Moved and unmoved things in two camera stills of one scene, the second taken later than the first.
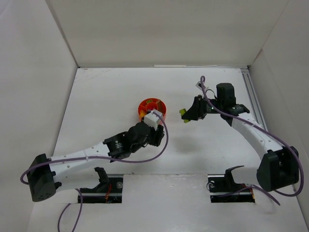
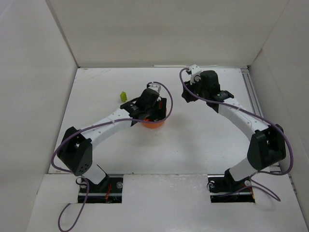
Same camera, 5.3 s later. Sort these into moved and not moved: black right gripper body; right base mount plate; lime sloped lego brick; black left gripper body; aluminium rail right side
Moved: black right gripper body; lime sloped lego brick; black left gripper body
Not moved: aluminium rail right side; right base mount plate
